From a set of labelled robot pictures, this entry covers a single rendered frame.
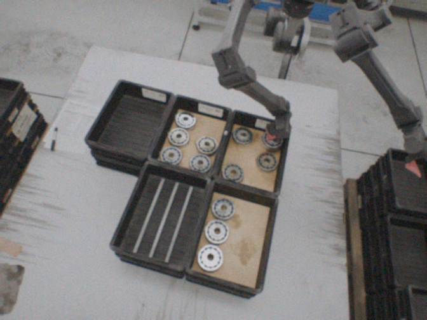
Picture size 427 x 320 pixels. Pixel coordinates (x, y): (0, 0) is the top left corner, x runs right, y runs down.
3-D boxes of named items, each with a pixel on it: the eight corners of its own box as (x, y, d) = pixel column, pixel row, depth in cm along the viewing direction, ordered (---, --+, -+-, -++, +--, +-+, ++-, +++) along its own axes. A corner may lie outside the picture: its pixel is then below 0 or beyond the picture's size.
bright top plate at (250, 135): (235, 125, 162) (236, 124, 161) (255, 130, 161) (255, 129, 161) (230, 141, 157) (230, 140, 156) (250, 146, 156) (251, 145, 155)
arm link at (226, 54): (232, 49, 92) (203, 60, 97) (251, 84, 101) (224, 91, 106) (253, -22, 118) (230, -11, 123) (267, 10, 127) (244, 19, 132)
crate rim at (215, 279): (211, 180, 139) (211, 178, 137) (278, 199, 138) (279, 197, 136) (183, 272, 119) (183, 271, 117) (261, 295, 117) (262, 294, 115)
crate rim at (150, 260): (146, 162, 141) (146, 159, 139) (211, 180, 139) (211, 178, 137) (108, 249, 121) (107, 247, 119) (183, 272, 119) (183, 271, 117)
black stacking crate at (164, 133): (176, 108, 169) (175, 94, 160) (229, 122, 168) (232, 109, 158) (149, 171, 149) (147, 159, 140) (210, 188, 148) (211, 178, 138)
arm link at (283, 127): (287, 98, 133) (267, 102, 137) (286, 119, 127) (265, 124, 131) (297, 115, 141) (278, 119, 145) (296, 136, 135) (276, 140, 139)
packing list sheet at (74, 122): (65, 98, 180) (65, 97, 180) (104, 105, 180) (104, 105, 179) (39, 146, 163) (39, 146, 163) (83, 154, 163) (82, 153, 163)
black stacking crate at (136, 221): (149, 172, 149) (146, 160, 139) (209, 189, 148) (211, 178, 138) (114, 255, 129) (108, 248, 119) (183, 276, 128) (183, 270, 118)
